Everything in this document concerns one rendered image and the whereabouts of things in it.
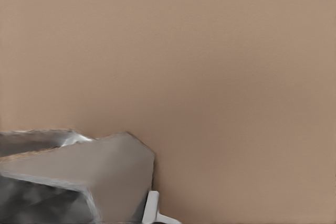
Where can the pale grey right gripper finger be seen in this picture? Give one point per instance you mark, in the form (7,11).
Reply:
(151,206)

